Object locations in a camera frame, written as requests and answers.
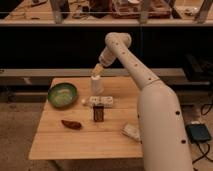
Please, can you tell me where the black foot pedal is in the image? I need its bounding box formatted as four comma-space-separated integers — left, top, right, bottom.
186, 124, 212, 143

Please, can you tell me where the white wrapped packet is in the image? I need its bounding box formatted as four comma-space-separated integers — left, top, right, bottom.
122, 124, 141, 142

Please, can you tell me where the green bowl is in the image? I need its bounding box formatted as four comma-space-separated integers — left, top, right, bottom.
47, 82, 78, 108

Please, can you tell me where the wooden shelf with clutter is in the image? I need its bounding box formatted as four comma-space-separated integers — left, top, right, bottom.
0, 0, 213, 27

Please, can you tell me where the white patterned box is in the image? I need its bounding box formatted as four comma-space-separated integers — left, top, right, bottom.
89, 96, 114, 108

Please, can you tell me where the wooden table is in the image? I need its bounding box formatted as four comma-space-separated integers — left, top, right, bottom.
29, 77, 143, 160

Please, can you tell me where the brown chili pepper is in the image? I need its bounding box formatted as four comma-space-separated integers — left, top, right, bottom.
61, 120, 82, 130

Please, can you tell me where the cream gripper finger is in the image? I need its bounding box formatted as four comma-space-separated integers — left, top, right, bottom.
91, 63, 104, 76

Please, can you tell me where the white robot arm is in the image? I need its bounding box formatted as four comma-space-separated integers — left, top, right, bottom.
99, 32, 194, 171

